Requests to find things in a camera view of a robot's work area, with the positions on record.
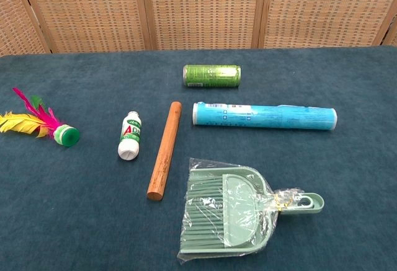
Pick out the woven rattan folding screen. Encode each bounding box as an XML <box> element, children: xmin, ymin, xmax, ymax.
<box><xmin>0</xmin><ymin>0</ymin><xmax>397</xmax><ymax>57</ymax></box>

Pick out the colourful feather shuttlecock green base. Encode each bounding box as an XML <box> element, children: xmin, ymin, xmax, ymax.
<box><xmin>0</xmin><ymin>87</ymin><xmax>81</xmax><ymax>148</ymax></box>

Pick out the small white green bottle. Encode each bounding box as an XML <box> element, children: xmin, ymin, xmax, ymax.
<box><xmin>117</xmin><ymin>110</ymin><xmax>143</xmax><ymax>161</ymax></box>

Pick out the green drink can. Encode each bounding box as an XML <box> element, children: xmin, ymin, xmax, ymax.
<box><xmin>182</xmin><ymin>64</ymin><xmax>242</xmax><ymax>88</ymax></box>

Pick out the green dustpan brush set bagged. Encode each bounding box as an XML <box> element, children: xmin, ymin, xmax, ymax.
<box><xmin>177</xmin><ymin>157</ymin><xmax>325</xmax><ymax>267</ymax></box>

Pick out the dark teal table cloth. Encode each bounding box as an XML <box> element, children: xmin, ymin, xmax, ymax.
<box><xmin>0</xmin><ymin>45</ymin><xmax>397</xmax><ymax>271</ymax></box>

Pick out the wooden rolling pin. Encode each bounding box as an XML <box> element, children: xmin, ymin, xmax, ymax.
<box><xmin>146</xmin><ymin>101</ymin><xmax>182</xmax><ymax>202</ymax></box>

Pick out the light blue plastic wrap roll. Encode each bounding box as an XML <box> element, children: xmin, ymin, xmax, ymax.
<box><xmin>192</xmin><ymin>102</ymin><xmax>338</xmax><ymax>131</ymax></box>

